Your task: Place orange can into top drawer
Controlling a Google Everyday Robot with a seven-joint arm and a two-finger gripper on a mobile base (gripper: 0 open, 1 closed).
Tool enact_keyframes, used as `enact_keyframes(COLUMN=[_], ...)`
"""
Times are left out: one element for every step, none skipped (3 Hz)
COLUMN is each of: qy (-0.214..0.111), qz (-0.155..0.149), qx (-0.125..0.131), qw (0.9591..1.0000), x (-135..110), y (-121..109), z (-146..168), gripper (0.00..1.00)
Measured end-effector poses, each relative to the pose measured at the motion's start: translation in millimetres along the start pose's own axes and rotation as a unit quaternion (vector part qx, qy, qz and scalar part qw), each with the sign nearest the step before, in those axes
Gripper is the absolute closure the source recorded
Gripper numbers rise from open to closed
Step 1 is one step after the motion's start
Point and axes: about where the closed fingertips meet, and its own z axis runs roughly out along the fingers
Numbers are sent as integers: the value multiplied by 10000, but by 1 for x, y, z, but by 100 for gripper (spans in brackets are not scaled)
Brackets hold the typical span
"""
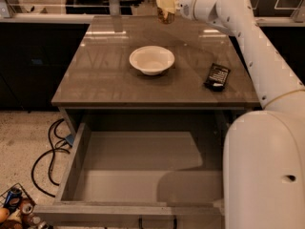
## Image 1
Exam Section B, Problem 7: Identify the open grey top drawer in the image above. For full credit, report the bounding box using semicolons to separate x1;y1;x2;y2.
35;125;224;229

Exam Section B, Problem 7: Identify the black snack bag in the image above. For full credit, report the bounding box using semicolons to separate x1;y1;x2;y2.
204;63;231;92

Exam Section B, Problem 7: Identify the black drawer handle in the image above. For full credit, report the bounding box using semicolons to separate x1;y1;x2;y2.
138;217;178;229

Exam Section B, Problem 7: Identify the wire basket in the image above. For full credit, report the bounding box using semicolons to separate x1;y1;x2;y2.
0;183;54;229

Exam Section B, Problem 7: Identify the black floor cable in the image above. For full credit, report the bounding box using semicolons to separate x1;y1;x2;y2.
30;118;71;198

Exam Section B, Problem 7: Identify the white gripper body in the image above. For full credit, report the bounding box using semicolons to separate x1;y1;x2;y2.
178;0;218;21

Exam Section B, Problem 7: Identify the blue pepsi can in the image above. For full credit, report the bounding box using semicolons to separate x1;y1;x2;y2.
3;187;22;213

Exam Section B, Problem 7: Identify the white paper bowl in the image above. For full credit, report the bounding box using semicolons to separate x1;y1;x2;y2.
129;46;175;75

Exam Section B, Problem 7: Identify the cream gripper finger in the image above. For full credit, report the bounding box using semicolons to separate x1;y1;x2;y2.
156;0;178;14

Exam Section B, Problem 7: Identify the orange soda can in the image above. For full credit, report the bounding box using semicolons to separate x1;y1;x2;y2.
155;0;174;25

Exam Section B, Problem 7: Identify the grey cabinet with glossy top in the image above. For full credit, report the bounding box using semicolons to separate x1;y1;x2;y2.
51;15;261;138

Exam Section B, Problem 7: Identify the brown can in basket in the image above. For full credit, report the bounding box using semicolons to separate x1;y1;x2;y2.
19;198;34;215
22;213;41;226

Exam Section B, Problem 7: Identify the orange fruit in basket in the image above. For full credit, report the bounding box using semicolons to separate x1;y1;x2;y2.
0;208;10;223

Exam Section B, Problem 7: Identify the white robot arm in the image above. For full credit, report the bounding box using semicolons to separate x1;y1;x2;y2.
156;0;305;229

